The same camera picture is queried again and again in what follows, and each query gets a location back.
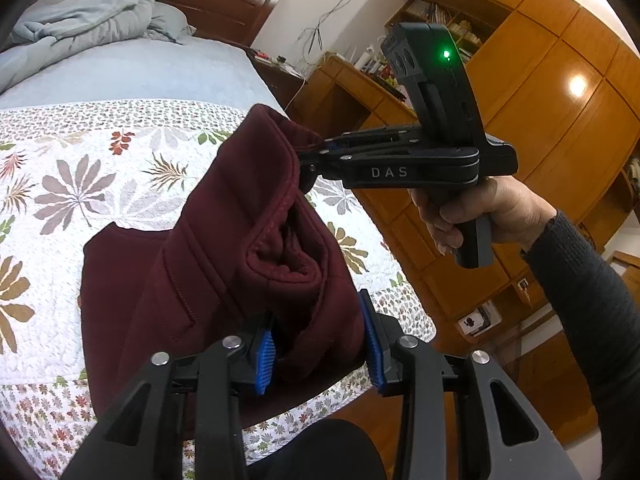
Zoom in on wooden wardrobe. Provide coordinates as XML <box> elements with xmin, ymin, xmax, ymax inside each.
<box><xmin>350</xmin><ymin>0</ymin><xmax>640</xmax><ymax>363</ymax></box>

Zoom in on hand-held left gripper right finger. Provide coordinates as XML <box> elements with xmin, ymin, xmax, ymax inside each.
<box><xmin>357</xmin><ymin>288</ymin><xmax>583</xmax><ymax>480</ymax></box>

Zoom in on wooden desk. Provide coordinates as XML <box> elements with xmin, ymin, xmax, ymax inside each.
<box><xmin>290</xmin><ymin>52</ymin><xmax>417</xmax><ymax>135</ymax></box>

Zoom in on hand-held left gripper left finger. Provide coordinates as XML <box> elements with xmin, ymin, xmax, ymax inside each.
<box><xmin>60</xmin><ymin>327</ymin><xmax>279</xmax><ymax>480</ymax></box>

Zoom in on light blue duvet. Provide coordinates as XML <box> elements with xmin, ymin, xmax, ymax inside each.
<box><xmin>0</xmin><ymin>0</ymin><xmax>197</xmax><ymax>95</ymax></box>

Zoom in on light blue bed sheet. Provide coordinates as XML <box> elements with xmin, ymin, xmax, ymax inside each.
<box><xmin>0</xmin><ymin>37</ymin><xmax>282</xmax><ymax>112</ymax></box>

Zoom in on dark wooden nightstand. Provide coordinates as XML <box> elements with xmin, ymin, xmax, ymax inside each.
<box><xmin>246</xmin><ymin>47</ymin><xmax>307</xmax><ymax>109</ymax></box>

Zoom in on light blue pillow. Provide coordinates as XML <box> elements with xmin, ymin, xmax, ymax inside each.
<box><xmin>149</xmin><ymin>2</ymin><xmax>197</xmax><ymax>42</ymax></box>

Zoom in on wooden wall shelf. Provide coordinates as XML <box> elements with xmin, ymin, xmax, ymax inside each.
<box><xmin>385</xmin><ymin>0</ymin><xmax>512</xmax><ymax>67</ymax></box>

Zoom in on hanging cables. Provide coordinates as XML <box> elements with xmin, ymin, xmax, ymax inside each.
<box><xmin>297</xmin><ymin>0</ymin><xmax>402</xmax><ymax>63</ymax></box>

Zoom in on person's right hand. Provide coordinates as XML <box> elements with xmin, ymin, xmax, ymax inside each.
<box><xmin>410</xmin><ymin>178</ymin><xmax>557</xmax><ymax>257</ymax></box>

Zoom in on floral quilt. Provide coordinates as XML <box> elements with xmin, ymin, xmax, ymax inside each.
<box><xmin>0</xmin><ymin>99</ymin><xmax>437</xmax><ymax>480</ymax></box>

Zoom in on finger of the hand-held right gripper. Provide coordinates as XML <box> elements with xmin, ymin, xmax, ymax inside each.
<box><xmin>320</xmin><ymin>127</ymin><xmax>426</xmax><ymax>157</ymax></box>
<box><xmin>299</xmin><ymin>149</ymin><xmax>352</xmax><ymax>193</ymax></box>

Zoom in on maroon pants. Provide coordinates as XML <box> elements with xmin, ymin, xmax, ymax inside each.
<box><xmin>82</xmin><ymin>104</ymin><xmax>372</xmax><ymax>431</ymax></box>

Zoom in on white wall socket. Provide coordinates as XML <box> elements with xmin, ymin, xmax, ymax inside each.
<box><xmin>458</xmin><ymin>300</ymin><xmax>503</xmax><ymax>338</ymax></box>

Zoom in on person's right forearm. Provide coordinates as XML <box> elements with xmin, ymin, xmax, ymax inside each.
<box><xmin>520</xmin><ymin>210</ymin><xmax>640</xmax><ymax>443</ymax></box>

